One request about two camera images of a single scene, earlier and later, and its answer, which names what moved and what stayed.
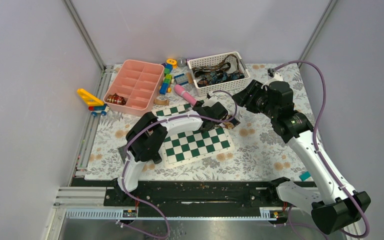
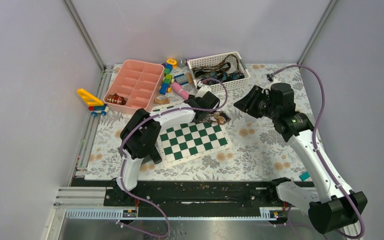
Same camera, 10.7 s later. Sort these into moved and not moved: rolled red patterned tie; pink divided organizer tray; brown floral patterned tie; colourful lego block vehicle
Moved: brown floral patterned tie
Not moved: rolled red patterned tie; pink divided organizer tray; colourful lego block vehicle
